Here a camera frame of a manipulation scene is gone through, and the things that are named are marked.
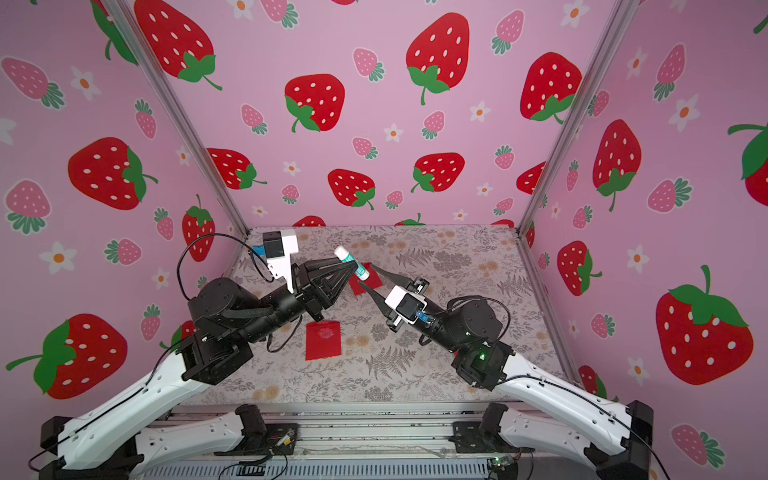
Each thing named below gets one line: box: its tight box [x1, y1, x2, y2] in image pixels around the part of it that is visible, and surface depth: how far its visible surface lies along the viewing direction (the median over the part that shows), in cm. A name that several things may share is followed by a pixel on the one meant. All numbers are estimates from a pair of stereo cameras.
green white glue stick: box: [334, 245, 370, 281], surface depth 48 cm
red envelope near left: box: [305, 320, 342, 361], surface depth 93 cm
